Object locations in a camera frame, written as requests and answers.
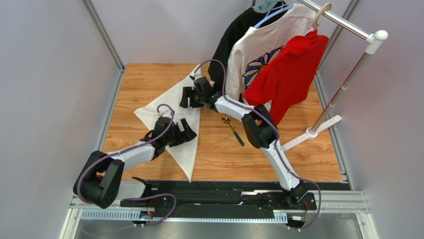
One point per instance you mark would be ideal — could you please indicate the blue hanger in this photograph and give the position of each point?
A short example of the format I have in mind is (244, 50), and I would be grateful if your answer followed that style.
(272, 13)

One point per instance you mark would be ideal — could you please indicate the teal hanger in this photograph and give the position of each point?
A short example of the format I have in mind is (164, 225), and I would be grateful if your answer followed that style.
(267, 6)

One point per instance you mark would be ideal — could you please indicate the red t-shirt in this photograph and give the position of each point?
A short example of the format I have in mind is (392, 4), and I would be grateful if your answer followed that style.
(286, 80)

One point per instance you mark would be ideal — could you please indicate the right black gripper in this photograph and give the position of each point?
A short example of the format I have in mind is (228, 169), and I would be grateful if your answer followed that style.
(192, 98)

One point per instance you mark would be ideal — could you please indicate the white flower print t-shirt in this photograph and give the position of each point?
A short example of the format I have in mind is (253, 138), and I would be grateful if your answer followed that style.
(258, 47)

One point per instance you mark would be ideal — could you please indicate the white cloth napkin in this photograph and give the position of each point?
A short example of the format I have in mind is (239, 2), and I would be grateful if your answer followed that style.
(184, 154)

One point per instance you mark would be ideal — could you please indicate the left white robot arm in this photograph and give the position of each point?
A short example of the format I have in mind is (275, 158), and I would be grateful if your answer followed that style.
(100, 182)

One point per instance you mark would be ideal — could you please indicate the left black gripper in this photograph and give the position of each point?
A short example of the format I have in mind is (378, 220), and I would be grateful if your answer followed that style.
(187, 135)

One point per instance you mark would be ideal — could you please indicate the black t-shirt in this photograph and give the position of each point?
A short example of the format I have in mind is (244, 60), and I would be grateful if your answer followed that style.
(236, 30)

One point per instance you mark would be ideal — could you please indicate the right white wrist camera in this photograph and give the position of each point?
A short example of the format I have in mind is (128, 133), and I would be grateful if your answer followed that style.
(195, 76)

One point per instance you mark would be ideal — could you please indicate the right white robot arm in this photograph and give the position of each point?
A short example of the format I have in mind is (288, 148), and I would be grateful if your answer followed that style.
(259, 128)

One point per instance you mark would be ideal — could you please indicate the gold spoon green handle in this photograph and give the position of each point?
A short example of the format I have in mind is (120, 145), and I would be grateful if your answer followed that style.
(227, 119)

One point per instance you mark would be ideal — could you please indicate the wooden hanger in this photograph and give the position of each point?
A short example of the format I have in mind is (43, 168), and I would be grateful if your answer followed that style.
(325, 7)

